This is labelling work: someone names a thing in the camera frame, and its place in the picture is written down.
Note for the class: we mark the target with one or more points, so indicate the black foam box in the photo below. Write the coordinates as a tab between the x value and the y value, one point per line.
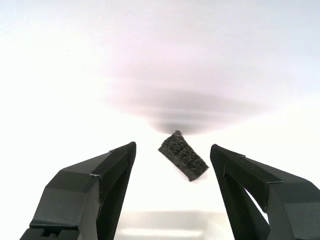
182	156

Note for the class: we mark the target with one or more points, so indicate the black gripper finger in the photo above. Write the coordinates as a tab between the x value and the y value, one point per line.
275	200
75	190

